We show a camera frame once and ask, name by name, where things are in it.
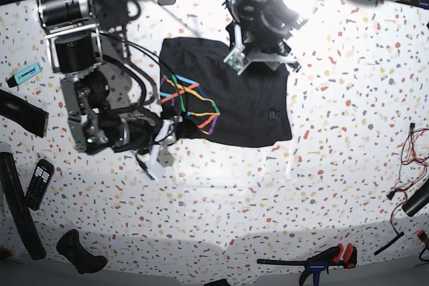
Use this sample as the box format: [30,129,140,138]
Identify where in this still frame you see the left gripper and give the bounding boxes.
[223,22,300,75]

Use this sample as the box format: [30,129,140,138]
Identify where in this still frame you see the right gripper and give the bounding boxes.
[133,116,183,181]

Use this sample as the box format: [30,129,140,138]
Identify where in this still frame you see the dark grey T-shirt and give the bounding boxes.
[160,38,292,148]

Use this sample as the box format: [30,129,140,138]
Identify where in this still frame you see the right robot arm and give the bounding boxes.
[38,0,182,181]

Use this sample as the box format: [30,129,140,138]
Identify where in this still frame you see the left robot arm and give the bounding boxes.
[223,0,320,75]

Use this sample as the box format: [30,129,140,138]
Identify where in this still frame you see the black TV remote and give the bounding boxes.
[25,159,54,211]

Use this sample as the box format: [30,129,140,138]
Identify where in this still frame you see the black game controller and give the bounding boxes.
[56,229,108,275]

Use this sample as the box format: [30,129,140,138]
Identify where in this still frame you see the black folded cloth strip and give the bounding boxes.
[1,90,49,137]

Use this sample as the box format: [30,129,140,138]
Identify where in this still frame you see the long black tube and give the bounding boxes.
[1,152,46,260]

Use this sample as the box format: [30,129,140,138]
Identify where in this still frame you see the blue highlighter marker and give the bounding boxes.
[7,63,42,88]

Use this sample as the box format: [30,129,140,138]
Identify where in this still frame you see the black blue bar clamp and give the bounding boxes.
[257,243,357,286]

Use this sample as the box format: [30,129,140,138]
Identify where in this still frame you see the black cylinder right edge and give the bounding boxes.
[402,186,428,217]

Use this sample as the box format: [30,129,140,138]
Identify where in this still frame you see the red and white wire bundle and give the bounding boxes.
[387,123,429,236]

